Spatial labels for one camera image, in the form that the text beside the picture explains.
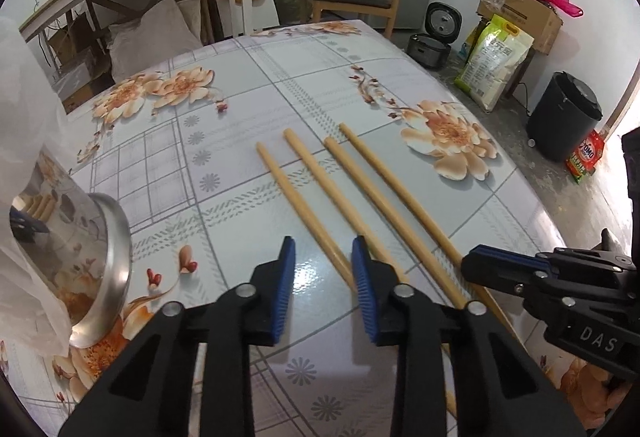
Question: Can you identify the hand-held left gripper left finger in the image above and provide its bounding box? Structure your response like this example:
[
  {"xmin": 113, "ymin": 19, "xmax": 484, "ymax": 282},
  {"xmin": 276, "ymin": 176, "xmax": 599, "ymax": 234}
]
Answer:
[{"xmin": 57, "ymin": 236, "xmax": 297, "ymax": 437}]

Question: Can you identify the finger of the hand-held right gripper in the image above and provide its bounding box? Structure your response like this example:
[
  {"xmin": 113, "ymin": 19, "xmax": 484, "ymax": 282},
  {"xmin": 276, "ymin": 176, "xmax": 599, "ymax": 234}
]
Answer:
[
  {"xmin": 461, "ymin": 244, "xmax": 553, "ymax": 276},
  {"xmin": 462, "ymin": 264, "xmax": 536, "ymax": 300}
]

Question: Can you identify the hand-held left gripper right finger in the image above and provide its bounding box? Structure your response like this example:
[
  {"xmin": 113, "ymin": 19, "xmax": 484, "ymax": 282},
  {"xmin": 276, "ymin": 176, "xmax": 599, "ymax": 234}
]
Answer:
[{"xmin": 351, "ymin": 236, "xmax": 586, "ymax": 437}]

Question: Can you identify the tan bamboo chopstick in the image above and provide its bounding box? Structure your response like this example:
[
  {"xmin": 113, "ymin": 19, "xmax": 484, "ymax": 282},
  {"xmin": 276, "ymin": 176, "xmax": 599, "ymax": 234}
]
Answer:
[
  {"xmin": 256, "ymin": 142, "xmax": 358, "ymax": 293},
  {"xmin": 324, "ymin": 137, "xmax": 468, "ymax": 310},
  {"xmin": 339, "ymin": 123, "xmax": 523, "ymax": 348},
  {"xmin": 283, "ymin": 129, "xmax": 408, "ymax": 283}
]

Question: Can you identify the metal utensil holder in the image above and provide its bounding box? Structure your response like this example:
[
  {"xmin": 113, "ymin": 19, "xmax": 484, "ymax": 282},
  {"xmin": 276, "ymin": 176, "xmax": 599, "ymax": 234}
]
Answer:
[{"xmin": 10, "ymin": 144, "xmax": 132, "ymax": 349}]

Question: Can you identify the red detergent packet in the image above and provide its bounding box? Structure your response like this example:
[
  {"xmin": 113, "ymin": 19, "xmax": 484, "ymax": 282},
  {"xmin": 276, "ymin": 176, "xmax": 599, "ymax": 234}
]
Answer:
[{"xmin": 566, "ymin": 131, "xmax": 606, "ymax": 185}]

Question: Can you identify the black trash bin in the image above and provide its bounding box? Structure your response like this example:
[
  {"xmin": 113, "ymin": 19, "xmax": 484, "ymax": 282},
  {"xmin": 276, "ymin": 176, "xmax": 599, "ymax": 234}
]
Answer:
[{"xmin": 526, "ymin": 71, "xmax": 603, "ymax": 162}]

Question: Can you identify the yellow green rice bag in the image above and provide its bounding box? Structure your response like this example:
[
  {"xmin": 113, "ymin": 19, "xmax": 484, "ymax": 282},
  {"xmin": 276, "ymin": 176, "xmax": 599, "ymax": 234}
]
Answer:
[{"xmin": 454, "ymin": 14, "xmax": 535, "ymax": 114}]

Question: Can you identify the floral plastic tablecloth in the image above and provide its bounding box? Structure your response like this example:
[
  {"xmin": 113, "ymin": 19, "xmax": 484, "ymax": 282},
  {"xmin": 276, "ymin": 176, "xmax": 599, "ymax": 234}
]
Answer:
[{"xmin": 0, "ymin": 19, "xmax": 633, "ymax": 437}]

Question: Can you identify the black rice cooker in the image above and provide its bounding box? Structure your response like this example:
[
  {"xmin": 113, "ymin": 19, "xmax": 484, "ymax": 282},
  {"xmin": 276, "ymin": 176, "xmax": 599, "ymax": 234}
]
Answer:
[{"xmin": 406, "ymin": 2, "xmax": 462, "ymax": 70}]

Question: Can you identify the large cardboard box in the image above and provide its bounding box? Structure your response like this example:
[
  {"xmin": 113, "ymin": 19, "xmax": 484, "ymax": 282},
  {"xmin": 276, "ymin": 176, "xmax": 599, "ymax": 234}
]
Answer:
[{"xmin": 476, "ymin": 0, "xmax": 564, "ymax": 55}]

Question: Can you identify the dark green bag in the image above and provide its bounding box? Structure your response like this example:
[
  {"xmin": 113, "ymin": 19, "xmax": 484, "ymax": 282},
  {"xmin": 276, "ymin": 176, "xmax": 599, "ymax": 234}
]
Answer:
[{"xmin": 270, "ymin": 0, "xmax": 313, "ymax": 25}]

